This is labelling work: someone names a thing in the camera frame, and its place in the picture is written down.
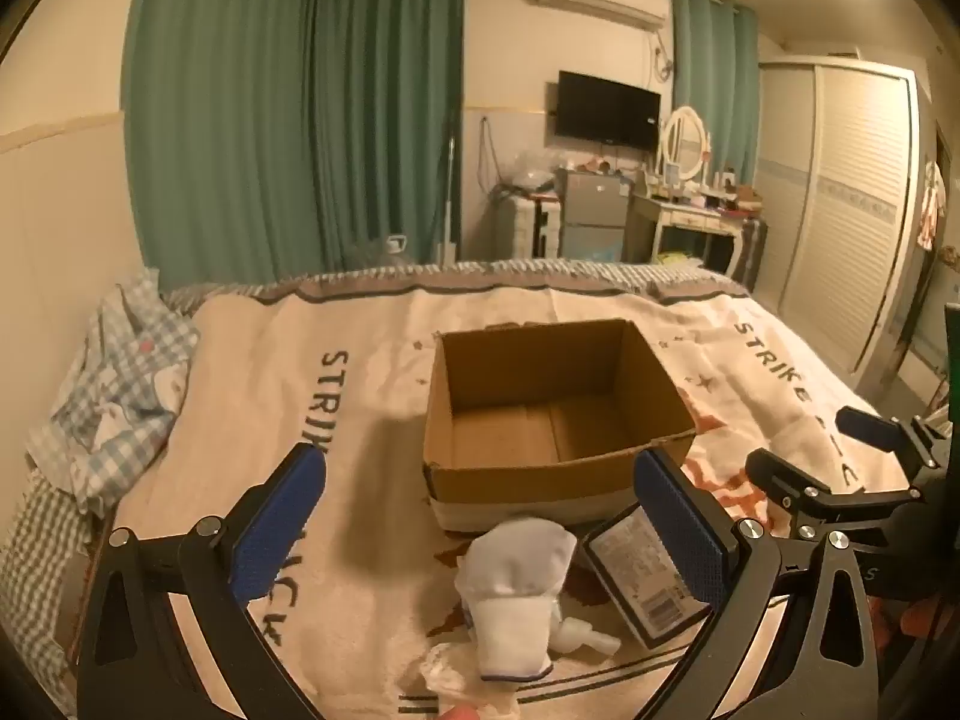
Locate white dressing table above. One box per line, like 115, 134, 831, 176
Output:
626, 191, 751, 278

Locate cardboard box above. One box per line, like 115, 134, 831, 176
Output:
422, 319, 697, 533

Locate white mop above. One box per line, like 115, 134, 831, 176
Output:
435, 120, 462, 265

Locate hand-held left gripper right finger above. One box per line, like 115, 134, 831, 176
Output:
634, 450, 878, 720

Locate narrow green curtain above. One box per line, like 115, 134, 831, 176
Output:
670, 0, 760, 190

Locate grey mini fridge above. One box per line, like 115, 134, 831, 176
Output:
559, 169, 638, 260

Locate dark suitcase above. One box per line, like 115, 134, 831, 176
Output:
741, 217, 770, 292

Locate black wall television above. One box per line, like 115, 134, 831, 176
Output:
556, 71, 662, 151

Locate white suitcase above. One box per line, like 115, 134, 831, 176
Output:
499, 195, 563, 260

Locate oval white vanity mirror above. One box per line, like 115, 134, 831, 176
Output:
656, 105, 712, 185

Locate white sliding wardrobe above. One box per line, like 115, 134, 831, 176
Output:
754, 56, 931, 391

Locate clear plastic bag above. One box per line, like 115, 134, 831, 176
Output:
502, 150, 560, 196

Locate clear water jug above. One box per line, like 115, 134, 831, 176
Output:
352, 234, 417, 271

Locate blue checked quilt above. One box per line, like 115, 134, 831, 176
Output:
0, 270, 201, 683

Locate small white plastic bottle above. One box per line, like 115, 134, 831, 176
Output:
550, 617, 622, 659

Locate black packet with white label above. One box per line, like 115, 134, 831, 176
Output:
583, 506, 713, 650

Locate crumpled white tissue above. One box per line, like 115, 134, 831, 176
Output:
405, 641, 520, 720

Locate white cloth mitt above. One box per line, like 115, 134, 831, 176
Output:
456, 517, 580, 683

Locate cream printed blanket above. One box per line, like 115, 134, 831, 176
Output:
112, 277, 912, 720

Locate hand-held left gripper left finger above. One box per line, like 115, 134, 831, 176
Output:
77, 442, 329, 720

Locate dark green panel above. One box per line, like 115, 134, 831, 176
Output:
946, 300, 960, 421

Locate grey striped bedsheet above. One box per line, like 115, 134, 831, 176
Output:
165, 259, 751, 308

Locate hanging patterned garment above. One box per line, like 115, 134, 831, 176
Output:
916, 161, 947, 248

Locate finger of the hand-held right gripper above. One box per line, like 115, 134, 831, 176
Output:
746, 448, 833, 522
836, 405, 920, 458

